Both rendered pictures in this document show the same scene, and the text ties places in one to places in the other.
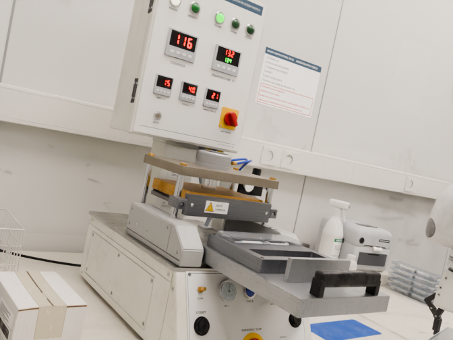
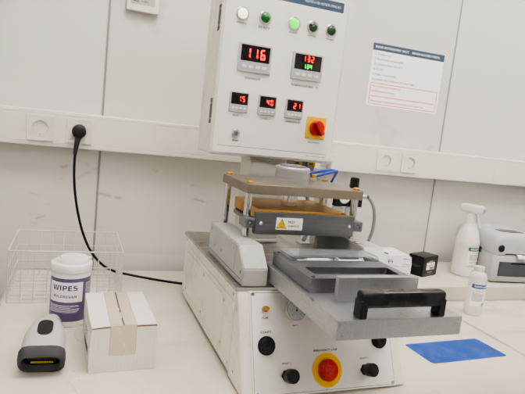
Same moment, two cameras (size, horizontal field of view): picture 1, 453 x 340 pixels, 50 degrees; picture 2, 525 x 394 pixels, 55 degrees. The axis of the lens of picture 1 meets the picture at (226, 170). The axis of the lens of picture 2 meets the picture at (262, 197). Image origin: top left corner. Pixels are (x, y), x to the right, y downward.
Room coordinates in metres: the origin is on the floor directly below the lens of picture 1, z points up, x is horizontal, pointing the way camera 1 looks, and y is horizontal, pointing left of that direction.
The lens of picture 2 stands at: (0.02, -0.20, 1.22)
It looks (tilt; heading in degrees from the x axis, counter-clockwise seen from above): 8 degrees down; 15
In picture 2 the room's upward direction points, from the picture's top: 6 degrees clockwise
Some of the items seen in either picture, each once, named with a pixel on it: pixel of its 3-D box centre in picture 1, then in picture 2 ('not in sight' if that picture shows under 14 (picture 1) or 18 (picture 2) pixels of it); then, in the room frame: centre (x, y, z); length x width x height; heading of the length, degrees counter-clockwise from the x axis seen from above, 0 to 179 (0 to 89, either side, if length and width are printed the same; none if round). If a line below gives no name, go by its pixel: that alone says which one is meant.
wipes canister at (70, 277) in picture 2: not in sight; (70, 288); (0.96, 0.47, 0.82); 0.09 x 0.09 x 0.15
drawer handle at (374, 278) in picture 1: (347, 282); (401, 302); (0.77, -0.23, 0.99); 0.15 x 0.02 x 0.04; 126
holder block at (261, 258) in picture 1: (273, 253); (340, 270); (0.92, -0.12, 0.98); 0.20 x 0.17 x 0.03; 126
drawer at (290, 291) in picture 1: (288, 266); (352, 284); (0.89, -0.15, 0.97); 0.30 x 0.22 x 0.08; 36
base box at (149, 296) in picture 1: (197, 280); (285, 299); (1.14, 0.01, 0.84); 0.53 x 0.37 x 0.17; 36
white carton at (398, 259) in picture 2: not in sight; (371, 261); (1.68, -0.15, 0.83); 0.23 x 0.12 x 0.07; 125
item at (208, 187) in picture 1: (212, 186); (292, 201); (1.14, 0.03, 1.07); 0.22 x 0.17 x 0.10; 126
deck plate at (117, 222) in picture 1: (189, 239); (276, 256); (1.16, 0.05, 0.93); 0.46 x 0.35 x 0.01; 36
